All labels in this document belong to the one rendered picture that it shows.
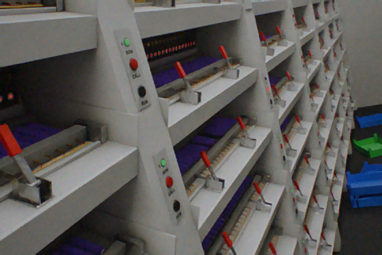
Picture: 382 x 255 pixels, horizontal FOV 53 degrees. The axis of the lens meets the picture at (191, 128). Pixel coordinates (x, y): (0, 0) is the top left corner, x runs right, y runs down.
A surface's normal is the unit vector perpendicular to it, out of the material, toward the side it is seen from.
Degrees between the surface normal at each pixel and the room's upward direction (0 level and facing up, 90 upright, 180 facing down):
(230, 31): 90
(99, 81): 90
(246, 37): 90
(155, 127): 90
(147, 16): 111
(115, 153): 21
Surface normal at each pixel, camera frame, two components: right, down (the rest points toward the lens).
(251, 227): 0.07, -0.93
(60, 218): 0.91, 0.20
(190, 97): -0.40, 0.30
